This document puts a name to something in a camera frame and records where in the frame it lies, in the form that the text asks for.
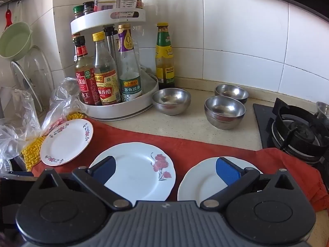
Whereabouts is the steel pot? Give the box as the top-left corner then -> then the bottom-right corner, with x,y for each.
316,101 -> 329,120

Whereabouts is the white plate with red flower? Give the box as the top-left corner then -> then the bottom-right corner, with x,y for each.
89,142 -> 177,202

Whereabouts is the dark cap spice jar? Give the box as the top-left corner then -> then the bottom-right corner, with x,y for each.
82,1 -> 95,15

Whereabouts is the red cloth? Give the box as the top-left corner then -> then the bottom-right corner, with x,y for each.
32,118 -> 329,213

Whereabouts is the purple label clear bottle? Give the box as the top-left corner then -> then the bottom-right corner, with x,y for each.
117,24 -> 142,103

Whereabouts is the steel oil dispenser bottle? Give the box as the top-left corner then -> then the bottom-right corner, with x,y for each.
103,24 -> 120,69

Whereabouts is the yellow green label sauce bottle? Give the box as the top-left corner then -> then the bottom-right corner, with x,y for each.
155,23 -> 175,90

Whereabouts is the plain white plate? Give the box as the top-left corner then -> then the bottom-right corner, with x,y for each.
177,157 -> 263,203

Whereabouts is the yellow cap vinegar bottle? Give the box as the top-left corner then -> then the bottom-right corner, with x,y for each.
92,31 -> 122,106

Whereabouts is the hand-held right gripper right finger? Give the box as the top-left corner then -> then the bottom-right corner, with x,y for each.
200,156 -> 299,210

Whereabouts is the white appliance with clear lid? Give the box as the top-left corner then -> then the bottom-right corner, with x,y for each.
71,8 -> 160,120

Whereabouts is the glass pot lid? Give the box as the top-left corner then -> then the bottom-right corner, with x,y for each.
10,60 -> 43,113
24,45 -> 54,101

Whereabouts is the stainless steel bowl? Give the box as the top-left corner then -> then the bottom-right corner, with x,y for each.
152,88 -> 192,116
204,96 -> 246,130
214,84 -> 249,105

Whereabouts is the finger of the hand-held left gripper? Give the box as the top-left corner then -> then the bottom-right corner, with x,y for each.
0,170 -> 35,179

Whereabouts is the black glass gas stove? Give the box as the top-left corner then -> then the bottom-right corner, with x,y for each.
253,102 -> 329,165

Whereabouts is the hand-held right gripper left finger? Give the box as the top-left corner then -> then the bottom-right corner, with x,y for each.
33,156 -> 133,209

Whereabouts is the yellow chenille mat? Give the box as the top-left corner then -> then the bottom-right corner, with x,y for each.
21,112 -> 86,171

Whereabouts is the black burner grate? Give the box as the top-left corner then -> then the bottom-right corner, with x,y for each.
272,98 -> 329,157

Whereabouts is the red handled utensil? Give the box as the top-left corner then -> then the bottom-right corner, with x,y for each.
4,8 -> 13,30

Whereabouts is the clear plastic bag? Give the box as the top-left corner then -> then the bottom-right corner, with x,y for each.
0,87 -> 43,173
41,77 -> 86,137

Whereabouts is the small floral rim plate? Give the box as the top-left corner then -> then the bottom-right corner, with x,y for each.
40,119 -> 94,166

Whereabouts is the red label soy sauce bottle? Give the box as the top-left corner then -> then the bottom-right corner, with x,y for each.
74,35 -> 102,106

